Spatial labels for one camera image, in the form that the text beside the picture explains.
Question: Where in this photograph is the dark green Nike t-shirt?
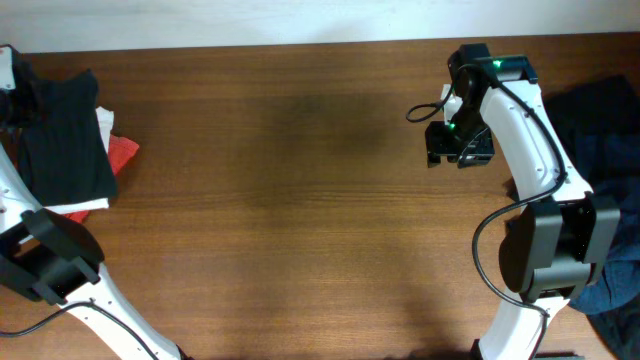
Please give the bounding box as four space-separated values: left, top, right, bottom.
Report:
18 70 117 206

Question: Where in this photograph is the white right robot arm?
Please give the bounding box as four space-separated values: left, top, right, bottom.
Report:
425 44 620 359

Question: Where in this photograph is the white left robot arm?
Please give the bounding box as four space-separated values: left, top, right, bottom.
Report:
1 45 186 359

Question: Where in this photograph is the white folded shirt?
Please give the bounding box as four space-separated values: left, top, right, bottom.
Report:
47 107 114 215

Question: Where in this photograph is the red folded shirt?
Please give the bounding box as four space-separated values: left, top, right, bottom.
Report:
65 135 139 223

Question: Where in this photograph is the black garment in pile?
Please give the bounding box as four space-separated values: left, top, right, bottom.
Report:
544 75 639 187

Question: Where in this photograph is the navy blue garment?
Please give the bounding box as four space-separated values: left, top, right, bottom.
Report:
570 133 639 315

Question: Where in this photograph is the dark grey garment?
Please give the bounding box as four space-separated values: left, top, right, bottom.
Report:
587 297 639 360

